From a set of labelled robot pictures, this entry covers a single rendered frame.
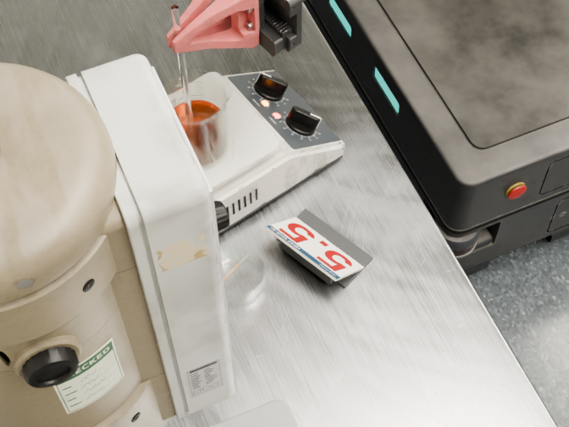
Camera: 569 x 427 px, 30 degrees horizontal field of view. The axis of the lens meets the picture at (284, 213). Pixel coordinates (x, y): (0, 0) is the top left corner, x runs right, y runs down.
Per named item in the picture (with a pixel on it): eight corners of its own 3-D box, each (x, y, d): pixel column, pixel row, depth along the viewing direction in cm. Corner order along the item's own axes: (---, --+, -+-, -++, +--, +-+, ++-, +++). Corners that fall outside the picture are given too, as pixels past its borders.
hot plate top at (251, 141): (216, 73, 108) (215, 67, 108) (284, 148, 103) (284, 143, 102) (117, 129, 105) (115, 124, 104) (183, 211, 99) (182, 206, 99)
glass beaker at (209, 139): (168, 180, 101) (159, 126, 94) (163, 126, 104) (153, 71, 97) (241, 170, 101) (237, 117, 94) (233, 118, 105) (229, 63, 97)
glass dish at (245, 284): (257, 311, 103) (256, 301, 101) (203, 299, 103) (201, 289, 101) (271, 263, 105) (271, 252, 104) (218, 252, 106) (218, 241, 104)
